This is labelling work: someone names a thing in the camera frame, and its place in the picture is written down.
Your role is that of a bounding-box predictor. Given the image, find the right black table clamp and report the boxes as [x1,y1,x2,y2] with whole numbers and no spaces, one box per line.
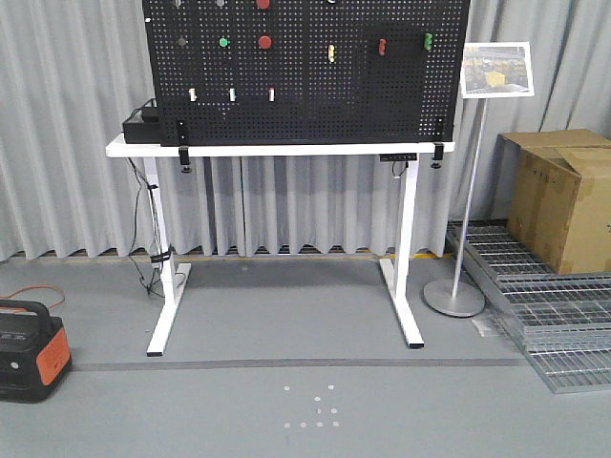
[431,116,445,170]

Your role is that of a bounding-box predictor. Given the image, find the black box on desk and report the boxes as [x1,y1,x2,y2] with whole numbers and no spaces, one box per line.
[122,98,160,144]

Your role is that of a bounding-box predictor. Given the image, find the lower red push button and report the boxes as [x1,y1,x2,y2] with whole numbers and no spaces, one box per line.
[258,35,272,50]

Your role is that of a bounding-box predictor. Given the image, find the white standing desk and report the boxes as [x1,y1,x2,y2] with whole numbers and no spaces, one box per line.
[106,134,455,357]

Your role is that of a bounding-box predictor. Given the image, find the left black table clamp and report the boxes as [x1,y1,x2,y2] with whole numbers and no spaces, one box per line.
[177,120,192,174]

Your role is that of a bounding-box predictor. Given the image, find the orange power cable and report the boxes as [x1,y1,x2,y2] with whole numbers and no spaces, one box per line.
[0,284,66,314]

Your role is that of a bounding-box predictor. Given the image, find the brown cardboard box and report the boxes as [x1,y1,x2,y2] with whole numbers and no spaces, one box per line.
[500,129,610,274]

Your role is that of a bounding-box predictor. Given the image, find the metal floor grating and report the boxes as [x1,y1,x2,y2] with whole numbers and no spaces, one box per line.
[446,220,610,393]

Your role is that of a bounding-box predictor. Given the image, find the green lever switch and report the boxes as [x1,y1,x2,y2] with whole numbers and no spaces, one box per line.
[424,32,433,51]

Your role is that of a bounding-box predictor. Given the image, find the sign stand with photo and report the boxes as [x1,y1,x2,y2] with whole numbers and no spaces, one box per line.
[424,42,535,318]

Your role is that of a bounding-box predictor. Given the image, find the black table clamp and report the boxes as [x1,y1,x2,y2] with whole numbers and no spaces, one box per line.
[177,120,192,174]
[431,116,445,170]

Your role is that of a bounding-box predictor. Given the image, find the upper red push button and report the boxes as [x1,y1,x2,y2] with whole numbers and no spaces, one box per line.
[256,0,270,10]

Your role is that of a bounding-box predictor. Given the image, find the desk height control panel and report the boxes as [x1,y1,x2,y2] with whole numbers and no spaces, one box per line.
[379,153,417,162]

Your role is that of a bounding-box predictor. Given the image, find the grey curtain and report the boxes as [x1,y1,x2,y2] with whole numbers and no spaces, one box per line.
[1,1,610,259]

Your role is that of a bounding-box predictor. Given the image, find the black orange power station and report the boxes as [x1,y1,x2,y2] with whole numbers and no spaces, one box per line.
[1,299,72,403]

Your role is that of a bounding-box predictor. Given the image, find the black cables on desk leg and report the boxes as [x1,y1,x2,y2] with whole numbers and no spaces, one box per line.
[125,156,187,298]

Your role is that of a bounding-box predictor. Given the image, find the black perforated pegboard panel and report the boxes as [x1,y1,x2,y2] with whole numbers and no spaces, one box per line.
[142,0,470,146]

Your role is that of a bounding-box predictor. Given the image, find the red push button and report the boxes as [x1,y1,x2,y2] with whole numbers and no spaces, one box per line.
[258,35,272,50]
[256,0,270,10]

